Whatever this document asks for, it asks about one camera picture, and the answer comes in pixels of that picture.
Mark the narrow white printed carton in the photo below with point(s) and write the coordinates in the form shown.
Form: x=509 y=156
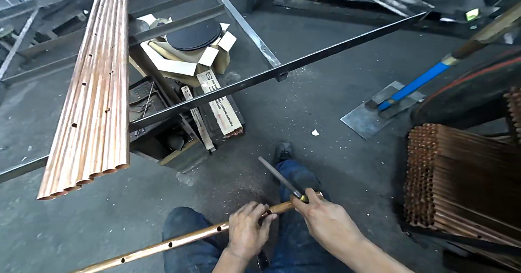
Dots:
x=200 y=124

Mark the person's right hand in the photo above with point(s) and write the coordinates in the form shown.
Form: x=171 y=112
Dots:
x=327 y=220

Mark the dark open box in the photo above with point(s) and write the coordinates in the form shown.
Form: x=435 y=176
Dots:
x=175 y=142

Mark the person's right index finger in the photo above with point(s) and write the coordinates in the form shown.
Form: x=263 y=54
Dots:
x=312 y=195

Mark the dark steel frame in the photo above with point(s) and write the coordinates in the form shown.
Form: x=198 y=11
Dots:
x=228 y=89

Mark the person's left fingers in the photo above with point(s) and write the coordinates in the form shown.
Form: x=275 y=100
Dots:
x=240 y=212

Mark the person's right thumb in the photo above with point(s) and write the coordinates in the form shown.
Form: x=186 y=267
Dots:
x=298 y=206

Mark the black round discs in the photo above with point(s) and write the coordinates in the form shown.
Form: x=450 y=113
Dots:
x=193 y=36

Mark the black plastic tray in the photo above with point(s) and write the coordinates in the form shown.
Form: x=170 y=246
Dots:
x=143 y=98

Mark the single drilled copper tube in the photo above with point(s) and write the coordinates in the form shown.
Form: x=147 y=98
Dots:
x=193 y=238

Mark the yellow-green small box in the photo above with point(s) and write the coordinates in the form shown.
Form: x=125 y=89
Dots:
x=472 y=14

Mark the person's right forearm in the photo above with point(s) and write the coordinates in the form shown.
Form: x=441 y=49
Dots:
x=372 y=258

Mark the open cardboard box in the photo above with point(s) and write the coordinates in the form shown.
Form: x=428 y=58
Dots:
x=177 y=66

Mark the person's left thumb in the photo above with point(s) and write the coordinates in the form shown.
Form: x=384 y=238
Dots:
x=267 y=225

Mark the row of copper pipes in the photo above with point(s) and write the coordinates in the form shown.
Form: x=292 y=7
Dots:
x=96 y=98

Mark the person's legs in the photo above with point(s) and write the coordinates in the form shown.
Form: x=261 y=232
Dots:
x=301 y=246

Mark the large stack of copper pipes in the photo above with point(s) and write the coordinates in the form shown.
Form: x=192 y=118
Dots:
x=468 y=183

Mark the person's left index finger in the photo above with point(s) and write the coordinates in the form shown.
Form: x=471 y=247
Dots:
x=259 y=212

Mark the black round object, red stripe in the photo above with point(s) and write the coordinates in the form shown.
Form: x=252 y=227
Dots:
x=456 y=98

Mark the person's left forearm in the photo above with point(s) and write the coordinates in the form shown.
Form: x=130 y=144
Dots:
x=233 y=263

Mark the person's left hand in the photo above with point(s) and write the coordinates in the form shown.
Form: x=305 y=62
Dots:
x=246 y=233

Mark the wide white printed carton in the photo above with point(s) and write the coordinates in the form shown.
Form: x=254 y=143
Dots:
x=222 y=109

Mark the white crumpled scrap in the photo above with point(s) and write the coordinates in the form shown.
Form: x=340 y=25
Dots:
x=315 y=132

